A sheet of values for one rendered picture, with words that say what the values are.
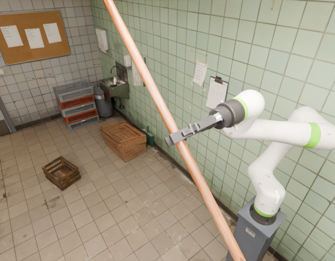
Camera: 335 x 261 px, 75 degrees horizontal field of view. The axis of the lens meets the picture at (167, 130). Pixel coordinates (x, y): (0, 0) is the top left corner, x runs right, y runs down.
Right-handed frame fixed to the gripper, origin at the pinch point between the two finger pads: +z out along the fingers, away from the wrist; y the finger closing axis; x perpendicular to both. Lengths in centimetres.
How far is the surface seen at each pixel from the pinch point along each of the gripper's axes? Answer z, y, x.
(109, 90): -84, 270, 138
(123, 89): -109, 272, 134
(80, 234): 35, 230, -35
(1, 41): 29, 291, 271
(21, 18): -7, 270, 290
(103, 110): -87, 360, 140
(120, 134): -77, 295, 68
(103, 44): -109, 265, 219
